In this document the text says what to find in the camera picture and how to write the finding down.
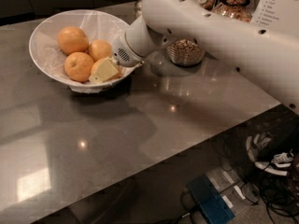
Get left glass cereal jar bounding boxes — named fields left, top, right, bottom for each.
left=135, top=0, right=142, bottom=19

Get white bowl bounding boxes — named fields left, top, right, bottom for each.
left=28, top=9, right=141, bottom=94

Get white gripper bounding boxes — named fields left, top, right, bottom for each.
left=88, top=31, right=146, bottom=85

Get middle glass cereal jar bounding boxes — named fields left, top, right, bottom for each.
left=166, top=0, right=215, bottom=67

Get glass cereal jar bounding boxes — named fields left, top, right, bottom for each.
left=166, top=0, right=215, bottom=67
left=212, top=0, right=252, bottom=22
left=135, top=0, right=142, bottom=19

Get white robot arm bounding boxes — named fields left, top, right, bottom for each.
left=112, top=0, right=299, bottom=114

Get white paper bowl liner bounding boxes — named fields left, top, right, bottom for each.
left=32, top=10, right=141, bottom=94

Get black floor cables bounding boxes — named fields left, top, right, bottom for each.
left=174, top=133, right=299, bottom=224

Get right glass cereal jar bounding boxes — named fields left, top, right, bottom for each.
left=212, top=0, right=252, bottom=22

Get blue box on floor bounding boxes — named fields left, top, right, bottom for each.
left=187, top=175, right=235, bottom=224

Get allergens info sign card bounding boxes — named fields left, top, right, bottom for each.
left=252, top=0, right=299, bottom=31

